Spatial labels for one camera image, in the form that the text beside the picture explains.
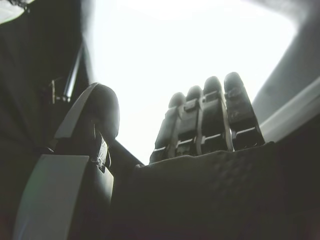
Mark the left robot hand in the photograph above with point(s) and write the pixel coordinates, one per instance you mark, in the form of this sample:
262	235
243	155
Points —
200	195

